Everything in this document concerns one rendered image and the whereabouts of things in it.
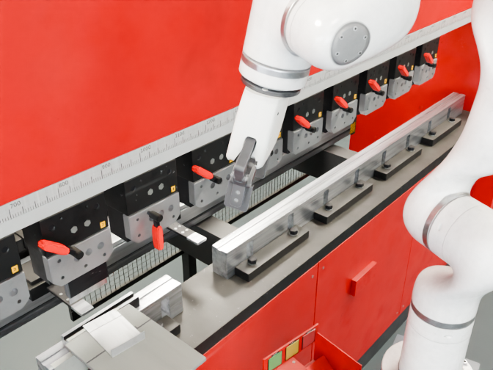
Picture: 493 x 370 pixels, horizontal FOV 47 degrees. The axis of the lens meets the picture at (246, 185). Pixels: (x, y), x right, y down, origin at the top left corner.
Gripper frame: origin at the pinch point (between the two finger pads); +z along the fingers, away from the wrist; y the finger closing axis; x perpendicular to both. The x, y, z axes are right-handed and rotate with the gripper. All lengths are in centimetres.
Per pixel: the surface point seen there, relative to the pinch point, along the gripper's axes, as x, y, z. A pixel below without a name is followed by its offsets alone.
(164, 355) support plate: -11, -16, 58
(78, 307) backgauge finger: -36, -24, 63
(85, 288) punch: -33, -21, 52
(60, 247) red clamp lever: -33.5, -10.6, 32.9
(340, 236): 20, -92, 65
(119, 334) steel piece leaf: -23, -19, 60
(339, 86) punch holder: 5, -104, 21
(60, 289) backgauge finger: -44, -29, 64
